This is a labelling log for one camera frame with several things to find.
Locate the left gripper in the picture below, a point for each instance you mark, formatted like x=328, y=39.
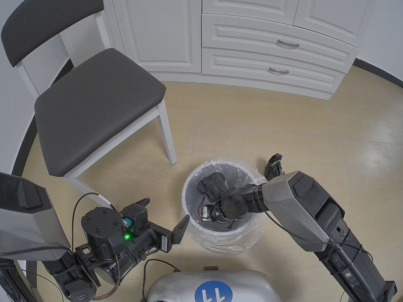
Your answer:
x=138, y=247

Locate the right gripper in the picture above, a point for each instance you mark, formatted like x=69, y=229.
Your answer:
x=220, y=220

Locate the clear plastic bag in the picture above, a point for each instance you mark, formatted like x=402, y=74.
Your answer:
x=220, y=245

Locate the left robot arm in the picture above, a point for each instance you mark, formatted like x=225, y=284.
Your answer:
x=25, y=219

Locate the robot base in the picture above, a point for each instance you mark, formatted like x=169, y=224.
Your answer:
x=245, y=283

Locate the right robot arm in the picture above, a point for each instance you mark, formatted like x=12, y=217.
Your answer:
x=302, y=206

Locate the pale grey trash bin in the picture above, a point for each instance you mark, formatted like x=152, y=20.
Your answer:
x=193, y=200

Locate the crumpled black plastic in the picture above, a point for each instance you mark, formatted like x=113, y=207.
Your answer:
x=274, y=168

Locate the grey white chair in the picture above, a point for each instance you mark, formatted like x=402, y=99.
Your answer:
x=94, y=105

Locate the white wardrobe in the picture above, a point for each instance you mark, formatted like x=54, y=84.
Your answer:
x=252, y=27

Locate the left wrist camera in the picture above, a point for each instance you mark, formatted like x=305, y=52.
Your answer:
x=135, y=217

